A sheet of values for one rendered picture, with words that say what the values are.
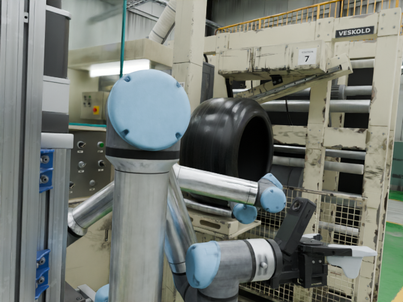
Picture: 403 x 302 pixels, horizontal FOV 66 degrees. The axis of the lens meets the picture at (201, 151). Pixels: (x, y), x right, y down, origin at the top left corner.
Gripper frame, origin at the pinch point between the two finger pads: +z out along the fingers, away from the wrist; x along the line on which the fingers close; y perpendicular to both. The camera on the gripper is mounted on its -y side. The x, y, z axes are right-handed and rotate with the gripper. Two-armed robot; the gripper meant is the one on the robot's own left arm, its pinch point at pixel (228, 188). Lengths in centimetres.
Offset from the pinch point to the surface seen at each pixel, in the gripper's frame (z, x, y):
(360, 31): 43, -97, 51
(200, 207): 16.4, 14.7, -11.8
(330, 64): 33, -73, 38
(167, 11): 99, 0, 99
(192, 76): 46, -1, 51
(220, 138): 2.8, -2.5, 22.3
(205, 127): 9.7, 2.2, 27.4
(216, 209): 10.8, 7.6, -12.6
